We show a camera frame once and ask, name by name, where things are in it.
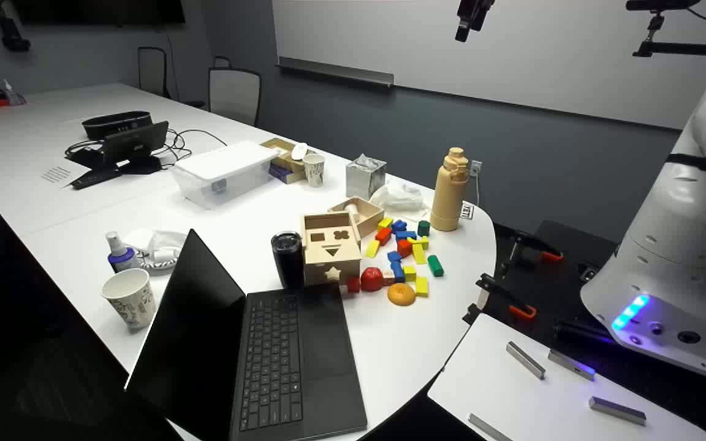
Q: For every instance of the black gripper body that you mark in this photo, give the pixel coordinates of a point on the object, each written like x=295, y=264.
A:
x=477, y=11

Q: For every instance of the cream wooden block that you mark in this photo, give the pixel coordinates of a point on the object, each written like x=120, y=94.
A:
x=330, y=227

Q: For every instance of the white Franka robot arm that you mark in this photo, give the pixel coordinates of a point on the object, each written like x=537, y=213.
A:
x=680, y=246

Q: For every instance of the open cardboard box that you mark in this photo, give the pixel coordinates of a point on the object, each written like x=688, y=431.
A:
x=287, y=160

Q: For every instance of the red toy ball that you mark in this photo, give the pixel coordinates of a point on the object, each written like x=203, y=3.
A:
x=371, y=276

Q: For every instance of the wooden shape sorter box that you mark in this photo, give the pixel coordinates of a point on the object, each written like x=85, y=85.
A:
x=331, y=263

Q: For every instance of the orange toy burger bun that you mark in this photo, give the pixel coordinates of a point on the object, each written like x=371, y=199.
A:
x=401, y=294

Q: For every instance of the whiteboard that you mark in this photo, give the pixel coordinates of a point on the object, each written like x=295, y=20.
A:
x=533, y=50

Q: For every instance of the tan plastic bottle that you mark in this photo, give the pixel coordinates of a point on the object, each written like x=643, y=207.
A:
x=450, y=192

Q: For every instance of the small paper cup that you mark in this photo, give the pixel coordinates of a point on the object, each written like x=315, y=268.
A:
x=315, y=169

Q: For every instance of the open wooden tray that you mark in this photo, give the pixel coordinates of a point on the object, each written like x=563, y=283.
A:
x=363, y=213

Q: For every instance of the yellow arch block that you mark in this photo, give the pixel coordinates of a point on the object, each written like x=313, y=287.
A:
x=423, y=240

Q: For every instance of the red-orange block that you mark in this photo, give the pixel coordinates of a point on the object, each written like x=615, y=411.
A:
x=406, y=246

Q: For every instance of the long yellow block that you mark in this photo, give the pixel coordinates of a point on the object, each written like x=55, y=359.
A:
x=419, y=256

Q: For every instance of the grey chair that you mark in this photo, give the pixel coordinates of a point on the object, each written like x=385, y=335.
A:
x=152, y=71
x=233, y=94

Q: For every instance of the green cylinder block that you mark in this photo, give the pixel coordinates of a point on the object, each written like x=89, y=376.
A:
x=434, y=264

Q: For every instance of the blue cylinder block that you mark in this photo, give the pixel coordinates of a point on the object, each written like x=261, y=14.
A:
x=396, y=264

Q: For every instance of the yellow cube block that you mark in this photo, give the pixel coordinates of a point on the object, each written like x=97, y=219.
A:
x=411, y=272

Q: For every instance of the yellow rectangular block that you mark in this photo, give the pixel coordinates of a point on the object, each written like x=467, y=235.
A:
x=423, y=284

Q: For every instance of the small red block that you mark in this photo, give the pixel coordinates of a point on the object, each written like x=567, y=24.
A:
x=353, y=284

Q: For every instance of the clear plastic storage container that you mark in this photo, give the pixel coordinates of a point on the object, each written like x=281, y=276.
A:
x=222, y=172

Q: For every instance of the black tumbler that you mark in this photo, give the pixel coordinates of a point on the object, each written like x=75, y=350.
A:
x=287, y=259

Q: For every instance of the grey metal bar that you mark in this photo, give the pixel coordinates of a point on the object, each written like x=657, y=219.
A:
x=572, y=362
x=615, y=410
x=526, y=360

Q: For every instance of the black case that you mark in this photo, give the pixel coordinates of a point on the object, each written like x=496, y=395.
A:
x=116, y=123

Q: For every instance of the crumpled clear plastic bag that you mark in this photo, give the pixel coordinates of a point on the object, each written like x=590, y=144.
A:
x=159, y=247

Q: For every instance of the white flat board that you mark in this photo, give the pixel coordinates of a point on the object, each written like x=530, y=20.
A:
x=533, y=400

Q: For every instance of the black laptop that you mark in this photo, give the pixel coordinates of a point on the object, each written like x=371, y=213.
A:
x=287, y=368

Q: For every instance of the small spray bottle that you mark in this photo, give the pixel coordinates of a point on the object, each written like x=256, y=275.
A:
x=120, y=256

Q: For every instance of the large patterned paper cup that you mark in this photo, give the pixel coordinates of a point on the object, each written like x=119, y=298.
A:
x=131, y=298

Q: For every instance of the white wall plug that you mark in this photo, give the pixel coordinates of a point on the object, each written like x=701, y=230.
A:
x=477, y=174

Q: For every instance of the black camera boom mount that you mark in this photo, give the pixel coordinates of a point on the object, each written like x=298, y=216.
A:
x=688, y=50

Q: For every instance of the dark wall display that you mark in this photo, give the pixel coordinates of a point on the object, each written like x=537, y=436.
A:
x=99, y=11

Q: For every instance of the black camera stand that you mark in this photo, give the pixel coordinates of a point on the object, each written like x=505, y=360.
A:
x=11, y=28

